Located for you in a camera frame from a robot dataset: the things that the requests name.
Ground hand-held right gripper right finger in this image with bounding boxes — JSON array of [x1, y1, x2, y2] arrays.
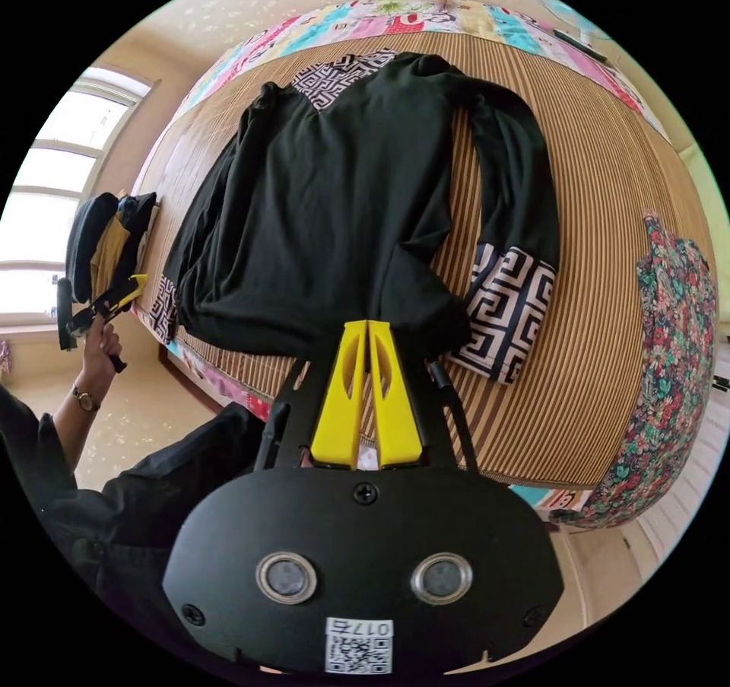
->
[[368, 320, 425, 470]]

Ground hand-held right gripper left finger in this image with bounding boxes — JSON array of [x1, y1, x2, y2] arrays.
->
[[309, 320, 370, 469]]

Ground black long sleeve patterned cuffs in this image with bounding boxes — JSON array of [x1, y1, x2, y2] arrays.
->
[[149, 50, 562, 386]]

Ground person's left forearm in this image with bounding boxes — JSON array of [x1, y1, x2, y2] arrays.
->
[[52, 383, 105, 472]]

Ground person's left hand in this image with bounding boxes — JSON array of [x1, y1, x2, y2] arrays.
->
[[75, 319, 124, 398]]

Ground pile of clothes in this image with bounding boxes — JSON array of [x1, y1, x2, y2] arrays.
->
[[64, 190, 159, 307]]

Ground window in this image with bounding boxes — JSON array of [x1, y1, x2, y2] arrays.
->
[[0, 66, 156, 332]]

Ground person's body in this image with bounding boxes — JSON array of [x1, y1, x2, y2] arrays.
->
[[0, 383, 270, 663]]

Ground floral rolled blanket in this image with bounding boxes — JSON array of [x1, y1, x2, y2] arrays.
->
[[548, 212, 721, 530]]

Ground bed with striped woven mat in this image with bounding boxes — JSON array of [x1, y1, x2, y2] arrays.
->
[[129, 0, 711, 514]]

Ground black remote control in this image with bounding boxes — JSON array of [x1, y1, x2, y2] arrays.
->
[[551, 27, 610, 65]]

